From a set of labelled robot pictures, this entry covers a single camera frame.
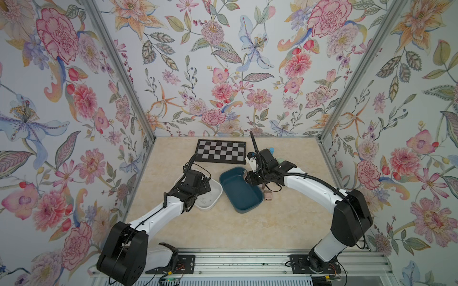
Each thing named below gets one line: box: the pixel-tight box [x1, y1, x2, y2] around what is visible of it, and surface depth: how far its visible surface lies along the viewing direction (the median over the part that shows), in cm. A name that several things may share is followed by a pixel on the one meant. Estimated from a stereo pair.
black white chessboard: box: [195, 138, 247, 165], surface depth 112 cm
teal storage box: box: [219, 166, 264, 214], surface depth 95 cm
